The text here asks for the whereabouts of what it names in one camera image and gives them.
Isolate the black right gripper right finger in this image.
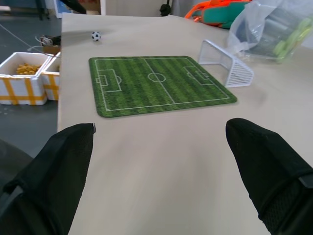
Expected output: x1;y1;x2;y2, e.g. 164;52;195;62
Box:
225;118;313;235

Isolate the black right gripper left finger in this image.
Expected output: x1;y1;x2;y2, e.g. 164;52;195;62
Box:
0;122;96;235

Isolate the white miniature goal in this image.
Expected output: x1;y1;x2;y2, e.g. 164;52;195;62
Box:
197;39;255;89

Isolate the green soccer field mat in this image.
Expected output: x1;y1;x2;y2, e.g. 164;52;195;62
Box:
88;55;238;118

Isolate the small white foam box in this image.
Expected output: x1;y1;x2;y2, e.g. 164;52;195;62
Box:
41;51;61;101

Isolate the large white foam box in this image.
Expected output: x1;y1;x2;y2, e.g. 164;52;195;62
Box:
0;51;54;106

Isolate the brown cardboard box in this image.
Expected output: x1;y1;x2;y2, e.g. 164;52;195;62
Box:
42;45;61;55

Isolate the clear plastic bag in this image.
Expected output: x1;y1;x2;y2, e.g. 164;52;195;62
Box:
227;0;313;64

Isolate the orange green fabric bag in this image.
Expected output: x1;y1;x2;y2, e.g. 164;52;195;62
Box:
184;0;252;29

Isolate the white cable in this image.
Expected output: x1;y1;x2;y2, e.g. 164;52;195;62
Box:
0;23;61;58

